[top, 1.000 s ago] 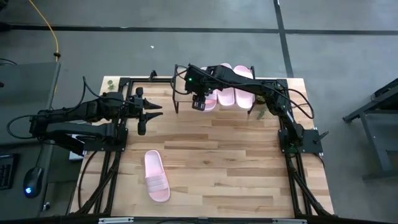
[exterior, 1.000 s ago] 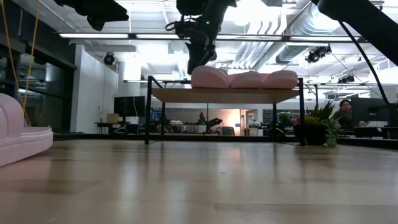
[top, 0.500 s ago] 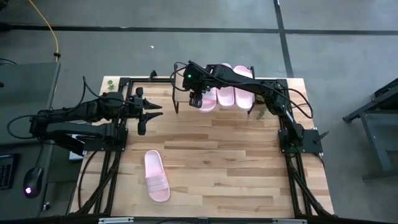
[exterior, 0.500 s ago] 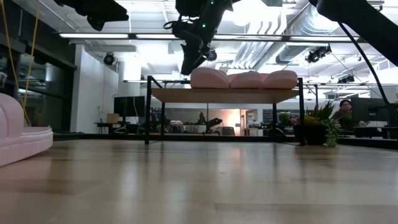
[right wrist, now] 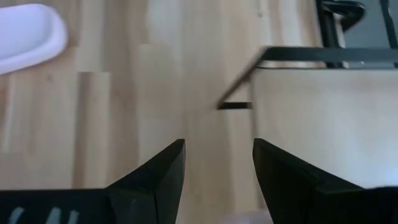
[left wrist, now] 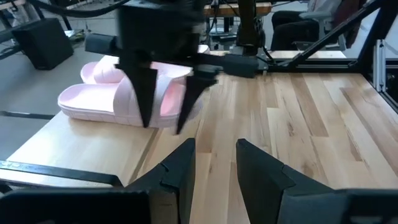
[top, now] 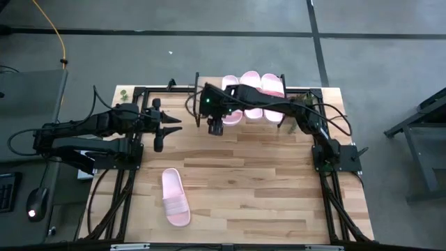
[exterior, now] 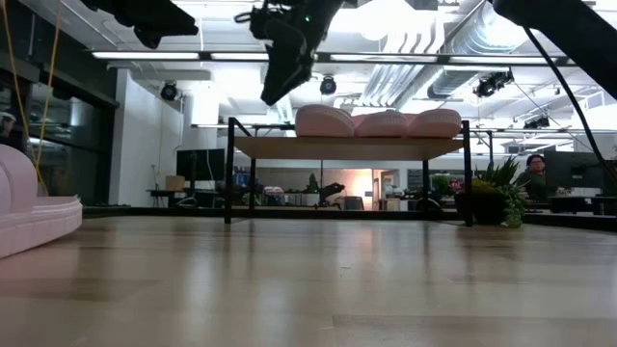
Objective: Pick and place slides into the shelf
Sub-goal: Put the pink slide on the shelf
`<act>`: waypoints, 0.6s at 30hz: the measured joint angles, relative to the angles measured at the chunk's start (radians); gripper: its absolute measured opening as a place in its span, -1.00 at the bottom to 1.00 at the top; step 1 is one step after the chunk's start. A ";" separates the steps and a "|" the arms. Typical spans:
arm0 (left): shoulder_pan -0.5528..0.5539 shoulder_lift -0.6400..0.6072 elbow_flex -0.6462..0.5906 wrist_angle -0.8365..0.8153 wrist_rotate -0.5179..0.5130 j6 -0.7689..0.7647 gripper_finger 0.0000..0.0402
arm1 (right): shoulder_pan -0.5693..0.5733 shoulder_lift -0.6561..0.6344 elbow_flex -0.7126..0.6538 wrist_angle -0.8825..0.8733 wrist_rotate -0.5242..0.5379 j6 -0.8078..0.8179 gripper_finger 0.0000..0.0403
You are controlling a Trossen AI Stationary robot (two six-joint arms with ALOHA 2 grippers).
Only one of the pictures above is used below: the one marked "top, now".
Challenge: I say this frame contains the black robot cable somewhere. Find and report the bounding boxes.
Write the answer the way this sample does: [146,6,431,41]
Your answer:
[306,102,353,137]
[91,85,119,113]
[6,127,48,157]

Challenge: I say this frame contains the yellow hanging cable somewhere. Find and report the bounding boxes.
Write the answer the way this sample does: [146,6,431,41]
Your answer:
[31,0,68,70]

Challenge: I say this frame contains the black aluminium rig frame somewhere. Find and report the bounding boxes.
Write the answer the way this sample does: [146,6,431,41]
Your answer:
[77,78,376,245]

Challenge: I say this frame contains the silver metal bracket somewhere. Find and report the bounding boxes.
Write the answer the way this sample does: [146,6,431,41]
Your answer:
[305,244,346,251]
[109,243,151,251]

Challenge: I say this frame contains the black metal stand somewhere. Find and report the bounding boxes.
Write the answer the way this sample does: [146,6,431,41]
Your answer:
[383,86,446,204]

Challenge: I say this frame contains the grey side desk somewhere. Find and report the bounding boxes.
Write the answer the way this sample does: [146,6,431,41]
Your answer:
[0,68,69,245]

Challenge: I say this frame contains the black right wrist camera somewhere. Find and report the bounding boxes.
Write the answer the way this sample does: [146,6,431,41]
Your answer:
[207,117,224,137]

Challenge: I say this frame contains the black keyboard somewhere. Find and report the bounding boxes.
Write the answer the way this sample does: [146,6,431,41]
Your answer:
[0,172,22,214]

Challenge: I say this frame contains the small white box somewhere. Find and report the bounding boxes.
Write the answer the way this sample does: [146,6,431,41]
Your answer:
[76,149,95,181]

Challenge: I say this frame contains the black computer mouse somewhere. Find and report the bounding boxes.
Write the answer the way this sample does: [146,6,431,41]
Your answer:
[26,187,50,223]

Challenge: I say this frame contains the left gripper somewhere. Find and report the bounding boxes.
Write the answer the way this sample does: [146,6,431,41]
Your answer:
[137,97,184,153]

